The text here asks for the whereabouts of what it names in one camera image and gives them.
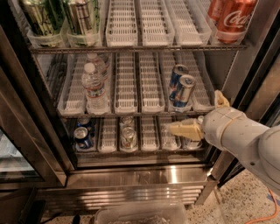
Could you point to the white tray under red bull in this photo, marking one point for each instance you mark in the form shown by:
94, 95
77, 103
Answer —
167, 61

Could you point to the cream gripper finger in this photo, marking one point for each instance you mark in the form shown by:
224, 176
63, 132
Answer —
189, 128
220, 101

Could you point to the clear plastic bin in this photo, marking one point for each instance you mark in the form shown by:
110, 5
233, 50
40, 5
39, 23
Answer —
157, 212

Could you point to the brown drink bottle white cap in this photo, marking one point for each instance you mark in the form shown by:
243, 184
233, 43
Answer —
193, 145

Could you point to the rear clear water bottle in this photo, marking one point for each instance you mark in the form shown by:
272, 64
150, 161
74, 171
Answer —
99, 63

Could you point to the white tray under coca-cola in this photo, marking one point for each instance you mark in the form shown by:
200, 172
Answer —
235, 38

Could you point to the white tray under water bottles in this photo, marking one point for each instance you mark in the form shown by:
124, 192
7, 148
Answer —
95, 80

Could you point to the rear coca-cola can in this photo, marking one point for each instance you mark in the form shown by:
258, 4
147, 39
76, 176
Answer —
215, 9

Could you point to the front clear water bottle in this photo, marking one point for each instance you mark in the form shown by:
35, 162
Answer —
94, 89

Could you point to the bottom wire shelf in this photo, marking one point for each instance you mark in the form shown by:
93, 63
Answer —
137, 152

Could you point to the front silver soda can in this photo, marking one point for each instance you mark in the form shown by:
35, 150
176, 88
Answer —
128, 138

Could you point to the stainless steel display fridge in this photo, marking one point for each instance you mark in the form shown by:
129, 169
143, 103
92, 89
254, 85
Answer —
35, 88

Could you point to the front blue pepsi can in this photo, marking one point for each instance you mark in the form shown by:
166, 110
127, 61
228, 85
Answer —
82, 138

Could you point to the silver soda can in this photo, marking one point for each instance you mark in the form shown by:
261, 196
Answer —
127, 121
128, 138

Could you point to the coca-cola can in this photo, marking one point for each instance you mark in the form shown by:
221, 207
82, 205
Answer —
234, 16
215, 9

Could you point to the middle wire shelf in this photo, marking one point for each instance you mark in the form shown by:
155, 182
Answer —
176, 113

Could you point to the rear blue pepsi can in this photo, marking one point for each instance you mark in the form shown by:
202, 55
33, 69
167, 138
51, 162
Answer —
86, 123

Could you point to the clear water bottle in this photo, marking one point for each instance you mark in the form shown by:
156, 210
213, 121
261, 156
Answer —
99, 63
94, 89

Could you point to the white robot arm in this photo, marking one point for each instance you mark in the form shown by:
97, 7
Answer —
256, 146

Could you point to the wire shelf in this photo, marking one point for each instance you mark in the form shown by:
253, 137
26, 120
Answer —
176, 113
137, 152
137, 49

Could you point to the rear silver soda can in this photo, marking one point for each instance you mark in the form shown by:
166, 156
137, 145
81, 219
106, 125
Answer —
127, 121

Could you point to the front coca-cola can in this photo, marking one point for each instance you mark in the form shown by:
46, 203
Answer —
234, 16

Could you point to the green tall can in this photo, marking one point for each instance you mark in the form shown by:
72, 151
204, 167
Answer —
83, 19
46, 18

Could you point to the left green tall can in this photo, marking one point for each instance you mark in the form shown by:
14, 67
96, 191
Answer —
46, 18

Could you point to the red bull can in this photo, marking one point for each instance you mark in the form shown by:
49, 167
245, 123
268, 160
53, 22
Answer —
184, 90
177, 71

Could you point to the blue pepsi can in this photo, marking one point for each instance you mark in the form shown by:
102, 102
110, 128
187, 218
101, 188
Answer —
86, 123
82, 138

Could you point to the top wire shelf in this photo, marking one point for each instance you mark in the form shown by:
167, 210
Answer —
137, 49

